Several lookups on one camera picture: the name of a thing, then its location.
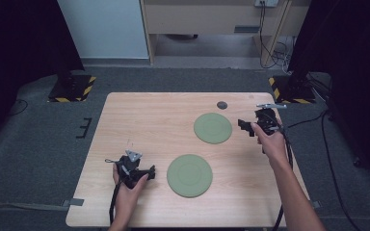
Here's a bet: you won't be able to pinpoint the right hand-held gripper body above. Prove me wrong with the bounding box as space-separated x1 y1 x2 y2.
253 102 288 137

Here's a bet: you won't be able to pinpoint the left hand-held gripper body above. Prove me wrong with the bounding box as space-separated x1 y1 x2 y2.
114 149 144 190

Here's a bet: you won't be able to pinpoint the green round plate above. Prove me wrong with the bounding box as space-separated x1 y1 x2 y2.
193 112 233 145
167 153 214 199

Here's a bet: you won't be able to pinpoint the person's right hand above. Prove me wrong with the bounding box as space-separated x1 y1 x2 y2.
250 121 289 165

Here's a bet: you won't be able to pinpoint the person's left hand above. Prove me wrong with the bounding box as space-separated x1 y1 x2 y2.
112 163 149 216

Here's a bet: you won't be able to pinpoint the black hazard-striped stand base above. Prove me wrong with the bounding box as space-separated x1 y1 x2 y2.
47 74 97 104
268 74 316 105

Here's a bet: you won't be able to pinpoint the grey desk label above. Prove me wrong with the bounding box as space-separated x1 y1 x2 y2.
233 25 260 34

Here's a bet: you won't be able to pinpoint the black curtain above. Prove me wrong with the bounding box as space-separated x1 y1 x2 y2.
287 0 370 191
0 0 86 152

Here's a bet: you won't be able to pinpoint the light wooden desk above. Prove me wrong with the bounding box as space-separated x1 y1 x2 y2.
139 0 312 66

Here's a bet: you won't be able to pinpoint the white power strip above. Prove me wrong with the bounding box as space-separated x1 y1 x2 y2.
254 0 279 8

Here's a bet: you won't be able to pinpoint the white partition panel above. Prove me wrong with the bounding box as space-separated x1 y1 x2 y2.
57 0 150 60

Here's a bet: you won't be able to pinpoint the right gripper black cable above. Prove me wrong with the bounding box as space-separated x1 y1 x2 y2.
271 123 295 231

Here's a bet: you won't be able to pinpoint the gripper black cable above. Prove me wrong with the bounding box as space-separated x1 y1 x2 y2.
271 123 295 231
108 180 123 225

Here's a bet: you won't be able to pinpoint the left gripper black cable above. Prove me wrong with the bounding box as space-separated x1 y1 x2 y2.
108 180 123 225

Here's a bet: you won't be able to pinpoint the long black floor cable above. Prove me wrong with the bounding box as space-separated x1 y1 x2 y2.
283 109 362 231

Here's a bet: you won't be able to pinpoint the black hanging cables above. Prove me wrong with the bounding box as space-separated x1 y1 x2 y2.
258 1 295 70

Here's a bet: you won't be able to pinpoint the thin black floor cable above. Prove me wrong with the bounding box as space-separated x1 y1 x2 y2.
8 98 29 117

